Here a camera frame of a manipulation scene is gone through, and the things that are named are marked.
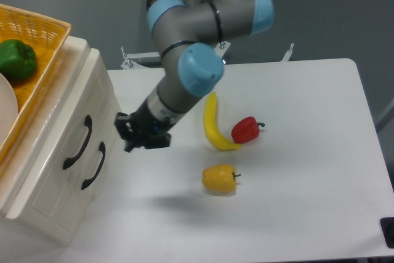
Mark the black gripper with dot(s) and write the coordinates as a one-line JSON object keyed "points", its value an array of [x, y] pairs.
{"points": [[142, 129]]}

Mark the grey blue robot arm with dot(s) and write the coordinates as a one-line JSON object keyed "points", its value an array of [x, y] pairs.
{"points": [[185, 33]]}

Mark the white drawer cabinet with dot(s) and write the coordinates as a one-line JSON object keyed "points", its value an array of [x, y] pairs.
{"points": [[18, 163]]}

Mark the yellow banana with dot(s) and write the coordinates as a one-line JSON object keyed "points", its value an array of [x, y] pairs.
{"points": [[212, 133]]}

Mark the yellow bell pepper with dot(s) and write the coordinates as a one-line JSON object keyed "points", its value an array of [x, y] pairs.
{"points": [[221, 178]]}

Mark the white round plate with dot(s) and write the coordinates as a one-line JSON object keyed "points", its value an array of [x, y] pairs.
{"points": [[9, 108]]}

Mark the red bell pepper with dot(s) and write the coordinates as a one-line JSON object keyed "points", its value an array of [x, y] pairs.
{"points": [[246, 130]]}

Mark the yellow woven basket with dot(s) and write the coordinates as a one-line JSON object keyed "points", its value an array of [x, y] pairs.
{"points": [[30, 44]]}

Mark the green bell pepper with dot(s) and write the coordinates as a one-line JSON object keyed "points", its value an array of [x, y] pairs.
{"points": [[18, 60]]}

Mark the black corner device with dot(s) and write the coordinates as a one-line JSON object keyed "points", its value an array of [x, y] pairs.
{"points": [[387, 226]]}

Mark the black lower drawer handle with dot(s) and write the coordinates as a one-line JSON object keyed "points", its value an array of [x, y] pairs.
{"points": [[98, 162]]}

